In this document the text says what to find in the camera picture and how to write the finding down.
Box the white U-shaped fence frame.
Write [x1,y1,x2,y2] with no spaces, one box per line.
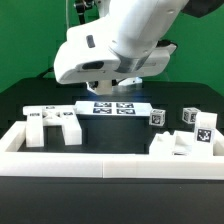
[0,121,224,180]

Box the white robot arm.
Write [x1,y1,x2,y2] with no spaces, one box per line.
[54,0,224,84]

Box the white chair seat piece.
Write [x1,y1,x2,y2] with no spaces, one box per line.
[149,130,224,158]

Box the black hose behind robot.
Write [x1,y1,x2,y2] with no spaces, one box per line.
[73,0,101,26]

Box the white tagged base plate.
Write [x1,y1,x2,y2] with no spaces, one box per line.
[75,101,152,116]

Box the white chair back piece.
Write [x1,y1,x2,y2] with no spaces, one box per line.
[23,105,82,147]

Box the black cable on table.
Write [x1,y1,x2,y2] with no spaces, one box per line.
[36,66,56,79]

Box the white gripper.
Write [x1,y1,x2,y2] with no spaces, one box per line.
[54,18,177,84]

